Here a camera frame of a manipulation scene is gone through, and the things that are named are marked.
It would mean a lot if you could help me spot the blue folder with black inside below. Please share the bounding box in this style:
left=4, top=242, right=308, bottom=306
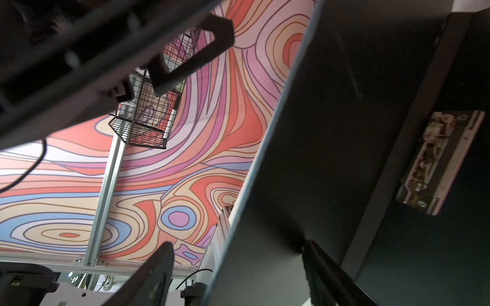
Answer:
left=203, top=1, right=489, bottom=305

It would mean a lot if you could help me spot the black wire basket left wall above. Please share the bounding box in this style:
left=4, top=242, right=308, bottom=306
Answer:
left=109, top=28, right=201, bottom=149

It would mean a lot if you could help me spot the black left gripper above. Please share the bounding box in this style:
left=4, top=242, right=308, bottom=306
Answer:
left=1, top=1, right=222, bottom=149

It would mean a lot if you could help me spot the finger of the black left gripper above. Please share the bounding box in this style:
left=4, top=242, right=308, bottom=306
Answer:
left=147, top=14, right=236, bottom=97

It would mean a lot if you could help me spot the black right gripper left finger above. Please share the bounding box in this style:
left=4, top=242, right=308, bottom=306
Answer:
left=103, top=242, right=174, bottom=306

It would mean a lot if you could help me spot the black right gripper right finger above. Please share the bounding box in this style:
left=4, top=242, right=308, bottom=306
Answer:
left=302, top=240, right=378, bottom=306

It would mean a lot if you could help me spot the aluminium frame rail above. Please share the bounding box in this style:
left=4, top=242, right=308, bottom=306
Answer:
left=82, top=135, right=126, bottom=266

